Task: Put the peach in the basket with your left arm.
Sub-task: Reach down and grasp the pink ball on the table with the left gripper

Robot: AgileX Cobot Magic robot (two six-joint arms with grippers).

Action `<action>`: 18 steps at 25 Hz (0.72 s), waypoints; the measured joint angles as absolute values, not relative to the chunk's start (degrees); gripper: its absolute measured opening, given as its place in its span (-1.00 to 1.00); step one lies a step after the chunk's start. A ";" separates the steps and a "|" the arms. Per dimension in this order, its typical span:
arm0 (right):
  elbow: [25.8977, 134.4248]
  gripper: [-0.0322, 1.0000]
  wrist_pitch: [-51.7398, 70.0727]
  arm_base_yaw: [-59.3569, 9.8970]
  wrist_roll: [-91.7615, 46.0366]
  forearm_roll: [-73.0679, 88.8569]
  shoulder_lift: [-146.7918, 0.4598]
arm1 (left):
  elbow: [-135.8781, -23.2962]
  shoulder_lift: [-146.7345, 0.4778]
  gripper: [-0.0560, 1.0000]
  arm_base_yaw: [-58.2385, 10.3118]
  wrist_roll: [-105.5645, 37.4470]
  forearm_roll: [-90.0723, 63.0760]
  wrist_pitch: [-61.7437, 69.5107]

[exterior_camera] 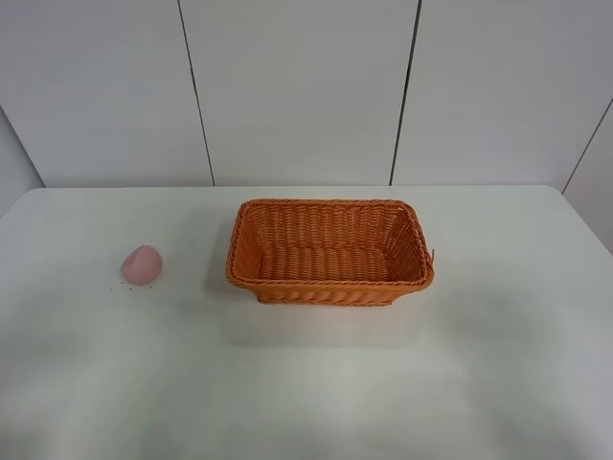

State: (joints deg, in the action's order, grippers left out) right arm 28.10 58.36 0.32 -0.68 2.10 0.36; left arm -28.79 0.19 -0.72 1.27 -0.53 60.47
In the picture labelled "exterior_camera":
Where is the orange wicker basket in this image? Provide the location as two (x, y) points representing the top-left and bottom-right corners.
(225, 198), (435, 307)

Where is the pink peach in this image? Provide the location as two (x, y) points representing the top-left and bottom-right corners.
(121, 245), (163, 286)

